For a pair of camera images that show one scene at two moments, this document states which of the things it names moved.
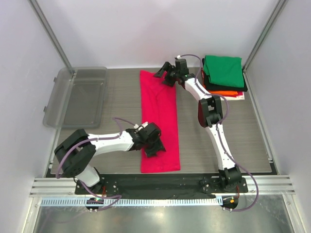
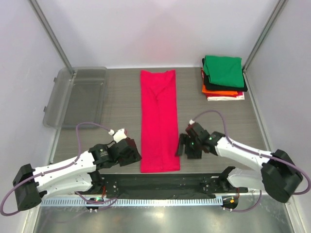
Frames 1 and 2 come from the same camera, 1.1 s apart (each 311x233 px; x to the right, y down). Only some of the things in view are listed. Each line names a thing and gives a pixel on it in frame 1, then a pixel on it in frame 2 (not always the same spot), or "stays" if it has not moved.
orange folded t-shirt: [222, 92] stays
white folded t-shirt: [233, 98] stays
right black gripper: [167, 68] → [196, 154]
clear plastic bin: [76, 98] stays
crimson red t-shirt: [158, 106] stays
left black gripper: [158, 146] → [134, 156]
